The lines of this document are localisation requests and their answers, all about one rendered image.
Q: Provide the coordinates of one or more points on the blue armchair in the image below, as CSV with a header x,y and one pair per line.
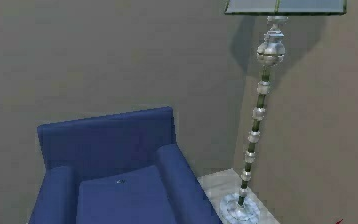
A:
x,y
120,156

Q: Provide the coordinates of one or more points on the silver green floor lamp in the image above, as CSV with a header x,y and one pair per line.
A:
x,y
264,86

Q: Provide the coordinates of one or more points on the small red object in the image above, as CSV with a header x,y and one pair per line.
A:
x,y
340,222

